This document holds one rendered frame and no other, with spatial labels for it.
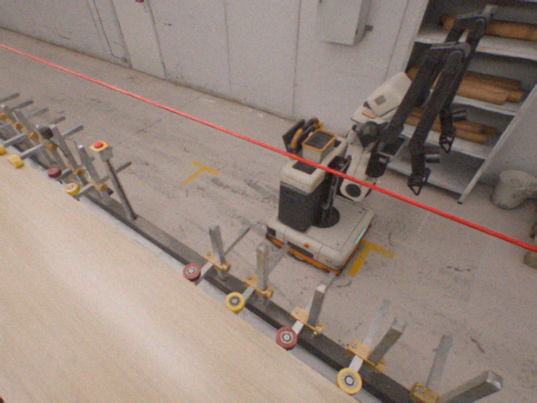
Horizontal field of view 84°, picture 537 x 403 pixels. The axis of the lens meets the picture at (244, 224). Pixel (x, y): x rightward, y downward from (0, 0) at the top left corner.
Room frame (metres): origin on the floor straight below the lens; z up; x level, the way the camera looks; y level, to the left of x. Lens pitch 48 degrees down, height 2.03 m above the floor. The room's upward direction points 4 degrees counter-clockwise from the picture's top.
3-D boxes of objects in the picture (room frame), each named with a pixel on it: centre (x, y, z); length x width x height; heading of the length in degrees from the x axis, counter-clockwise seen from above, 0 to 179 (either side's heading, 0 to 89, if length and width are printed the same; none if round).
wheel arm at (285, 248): (0.74, -0.07, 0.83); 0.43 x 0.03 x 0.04; 140
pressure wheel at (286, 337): (0.43, -0.13, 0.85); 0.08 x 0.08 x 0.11
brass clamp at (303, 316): (0.53, -0.24, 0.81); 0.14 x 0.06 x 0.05; 50
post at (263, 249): (0.68, -0.06, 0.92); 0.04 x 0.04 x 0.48; 50
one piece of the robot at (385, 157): (1.43, -0.84, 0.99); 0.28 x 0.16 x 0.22; 139
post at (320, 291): (0.51, -0.25, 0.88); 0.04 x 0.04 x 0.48; 50
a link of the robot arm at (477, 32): (1.48, -1.11, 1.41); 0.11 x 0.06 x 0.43; 140
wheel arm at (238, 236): (0.90, 0.12, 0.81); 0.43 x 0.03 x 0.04; 140
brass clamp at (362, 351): (0.37, -0.43, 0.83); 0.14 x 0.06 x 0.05; 50
